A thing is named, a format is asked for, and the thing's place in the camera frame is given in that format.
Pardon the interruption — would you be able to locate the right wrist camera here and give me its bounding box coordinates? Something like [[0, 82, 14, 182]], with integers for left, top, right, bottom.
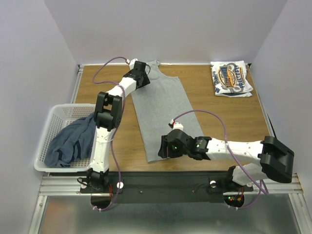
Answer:
[[168, 119, 184, 131]]

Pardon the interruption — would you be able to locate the white plastic laundry basket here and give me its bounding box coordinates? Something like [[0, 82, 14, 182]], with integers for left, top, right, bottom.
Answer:
[[34, 103, 95, 173]]

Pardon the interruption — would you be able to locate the grey tank top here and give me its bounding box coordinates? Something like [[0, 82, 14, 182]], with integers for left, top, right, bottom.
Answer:
[[131, 60, 193, 163]]

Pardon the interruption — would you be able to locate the blue tank top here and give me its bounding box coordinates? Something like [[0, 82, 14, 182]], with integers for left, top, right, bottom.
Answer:
[[44, 114, 96, 168]]

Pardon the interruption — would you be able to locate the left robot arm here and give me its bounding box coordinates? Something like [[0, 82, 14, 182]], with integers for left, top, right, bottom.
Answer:
[[86, 59, 150, 193]]

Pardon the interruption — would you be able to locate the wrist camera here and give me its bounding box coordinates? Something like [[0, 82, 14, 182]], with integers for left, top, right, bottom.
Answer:
[[126, 58, 138, 70], [168, 119, 184, 131]]

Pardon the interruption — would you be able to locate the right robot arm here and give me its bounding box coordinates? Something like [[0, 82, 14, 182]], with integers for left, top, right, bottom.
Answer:
[[158, 129, 294, 190]]

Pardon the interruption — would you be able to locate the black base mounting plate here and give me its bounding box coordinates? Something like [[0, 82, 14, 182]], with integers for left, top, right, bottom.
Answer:
[[77, 171, 253, 208]]

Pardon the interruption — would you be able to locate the folded white printed tank top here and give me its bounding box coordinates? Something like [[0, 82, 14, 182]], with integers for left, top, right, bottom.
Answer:
[[210, 60, 253, 98]]

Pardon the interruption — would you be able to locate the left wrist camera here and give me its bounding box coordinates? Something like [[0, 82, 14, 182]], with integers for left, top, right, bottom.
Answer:
[[126, 58, 138, 70]]

